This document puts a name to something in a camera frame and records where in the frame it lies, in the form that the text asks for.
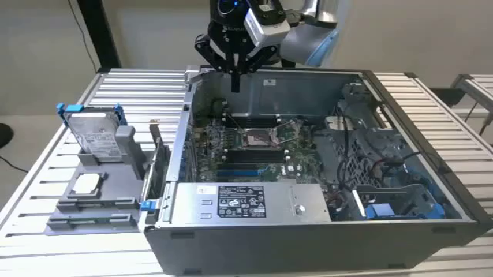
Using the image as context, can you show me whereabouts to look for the grey metal drive cage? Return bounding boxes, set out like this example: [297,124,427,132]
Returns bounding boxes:
[312,99,463,222]

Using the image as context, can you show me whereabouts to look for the thin black wall cable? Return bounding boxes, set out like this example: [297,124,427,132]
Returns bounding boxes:
[66,0,98,73]

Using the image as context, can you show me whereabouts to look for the metal slat side table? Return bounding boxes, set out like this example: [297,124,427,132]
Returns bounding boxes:
[450,73,493,114]

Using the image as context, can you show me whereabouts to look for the thin metal locking lever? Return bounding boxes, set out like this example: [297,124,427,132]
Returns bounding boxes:
[224,112,249,133]

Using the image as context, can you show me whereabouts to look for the hard disk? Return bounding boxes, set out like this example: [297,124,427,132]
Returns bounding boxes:
[363,203,447,220]
[55,102,128,163]

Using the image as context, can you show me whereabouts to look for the black round object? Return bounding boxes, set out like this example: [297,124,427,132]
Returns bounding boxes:
[0,122,14,148]

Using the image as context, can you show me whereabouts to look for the silver power supply unit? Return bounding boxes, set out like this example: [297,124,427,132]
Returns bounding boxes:
[168,182,332,226]

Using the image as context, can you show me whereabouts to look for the long black case wire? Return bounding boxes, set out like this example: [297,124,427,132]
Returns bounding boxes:
[335,115,357,192]

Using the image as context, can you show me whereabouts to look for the red black wire bundle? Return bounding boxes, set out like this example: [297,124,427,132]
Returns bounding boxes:
[324,190,345,214]

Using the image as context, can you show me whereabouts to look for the black vertical post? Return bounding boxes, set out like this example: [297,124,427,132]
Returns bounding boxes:
[76,0,122,69]

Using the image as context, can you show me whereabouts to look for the grey parts rack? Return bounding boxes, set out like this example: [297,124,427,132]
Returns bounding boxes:
[43,125,154,236]

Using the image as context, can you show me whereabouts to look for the CPU socket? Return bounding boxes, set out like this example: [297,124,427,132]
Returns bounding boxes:
[237,128,279,151]

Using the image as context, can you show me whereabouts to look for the green motherboard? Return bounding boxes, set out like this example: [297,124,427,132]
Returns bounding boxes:
[188,114,328,184]

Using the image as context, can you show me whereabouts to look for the open dark grey PC case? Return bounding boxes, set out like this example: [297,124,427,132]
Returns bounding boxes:
[142,65,493,276]

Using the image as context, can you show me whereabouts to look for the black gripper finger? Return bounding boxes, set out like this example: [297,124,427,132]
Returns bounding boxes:
[235,44,279,93]
[193,33,237,93]

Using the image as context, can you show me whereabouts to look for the red disk wire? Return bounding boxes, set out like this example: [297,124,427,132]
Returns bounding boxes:
[369,158,400,177]

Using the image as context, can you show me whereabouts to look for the metal socket cover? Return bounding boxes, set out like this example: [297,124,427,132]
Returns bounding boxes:
[271,118,305,145]

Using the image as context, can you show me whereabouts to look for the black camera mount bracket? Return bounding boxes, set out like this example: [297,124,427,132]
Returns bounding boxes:
[253,0,288,28]

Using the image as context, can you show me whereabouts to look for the silver CPU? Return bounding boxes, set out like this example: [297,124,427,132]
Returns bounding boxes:
[72,174,102,194]

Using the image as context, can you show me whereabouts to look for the green RAM stick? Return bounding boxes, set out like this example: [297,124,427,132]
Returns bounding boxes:
[65,217,113,226]

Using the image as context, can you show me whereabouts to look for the blue expansion slot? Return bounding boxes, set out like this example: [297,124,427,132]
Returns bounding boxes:
[216,170,267,178]

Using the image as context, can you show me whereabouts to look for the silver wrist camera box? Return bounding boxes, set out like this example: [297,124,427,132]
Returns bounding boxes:
[243,7,291,46]

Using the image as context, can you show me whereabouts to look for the graphics card with metal bracket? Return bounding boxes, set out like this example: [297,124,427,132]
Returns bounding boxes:
[141,118,172,200]

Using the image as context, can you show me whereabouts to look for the black expansion slot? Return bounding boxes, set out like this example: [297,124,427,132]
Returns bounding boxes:
[217,163,263,171]

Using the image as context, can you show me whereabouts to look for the black disk wire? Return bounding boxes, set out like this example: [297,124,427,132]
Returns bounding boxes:
[383,151,450,174]

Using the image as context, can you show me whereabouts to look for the black floor cable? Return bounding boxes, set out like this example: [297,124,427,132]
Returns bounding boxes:
[0,155,29,173]

